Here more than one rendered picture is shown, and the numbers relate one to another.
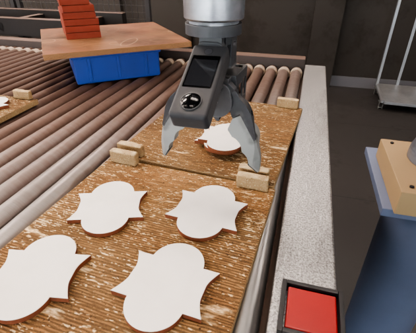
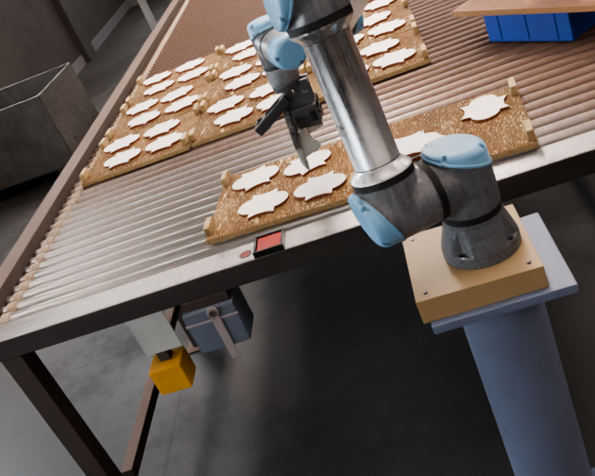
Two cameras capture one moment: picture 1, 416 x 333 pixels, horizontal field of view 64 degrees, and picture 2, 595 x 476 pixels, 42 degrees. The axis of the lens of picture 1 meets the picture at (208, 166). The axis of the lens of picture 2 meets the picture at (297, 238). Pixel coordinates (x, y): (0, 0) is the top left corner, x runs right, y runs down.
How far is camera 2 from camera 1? 181 cm
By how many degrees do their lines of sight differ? 73
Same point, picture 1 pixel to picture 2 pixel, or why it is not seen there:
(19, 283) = (247, 178)
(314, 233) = (332, 226)
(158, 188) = (334, 164)
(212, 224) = (306, 193)
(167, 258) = (276, 195)
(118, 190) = (320, 156)
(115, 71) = (522, 30)
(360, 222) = not seen: outside the picture
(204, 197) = (329, 178)
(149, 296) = (253, 203)
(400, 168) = not seen: hidden behind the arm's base
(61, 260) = (263, 177)
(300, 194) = not seen: hidden behind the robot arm
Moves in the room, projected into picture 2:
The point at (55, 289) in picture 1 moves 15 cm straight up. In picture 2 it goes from (248, 185) to (226, 138)
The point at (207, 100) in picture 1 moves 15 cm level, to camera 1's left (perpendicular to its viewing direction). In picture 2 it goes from (260, 123) to (248, 106)
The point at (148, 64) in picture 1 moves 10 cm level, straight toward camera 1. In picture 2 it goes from (557, 26) to (529, 42)
